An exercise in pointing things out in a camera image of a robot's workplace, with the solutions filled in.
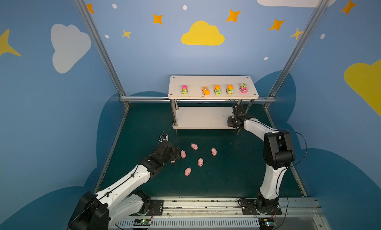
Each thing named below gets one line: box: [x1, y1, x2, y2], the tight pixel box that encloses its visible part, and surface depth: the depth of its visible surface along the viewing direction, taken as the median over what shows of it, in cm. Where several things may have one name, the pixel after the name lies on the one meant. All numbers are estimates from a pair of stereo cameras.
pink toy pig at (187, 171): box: [184, 167, 192, 177], surface depth 87 cm
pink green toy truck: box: [181, 84, 189, 96], surface depth 80 cm
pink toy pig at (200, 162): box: [197, 157, 204, 168], surface depth 90 cm
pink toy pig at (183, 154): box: [180, 149, 187, 159], surface depth 94 cm
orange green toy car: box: [213, 84, 222, 96], surface depth 80 cm
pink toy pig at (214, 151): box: [211, 147, 218, 157], surface depth 95 cm
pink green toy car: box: [239, 82, 249, 94], surface depth 81 cm
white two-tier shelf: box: [167, 75, 260, 130], surface depth 85 cm
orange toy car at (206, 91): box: [201, 86, 210, 96], surface depth 80 cm
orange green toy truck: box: [225, 84, 234, 95], surface depth 80 cm
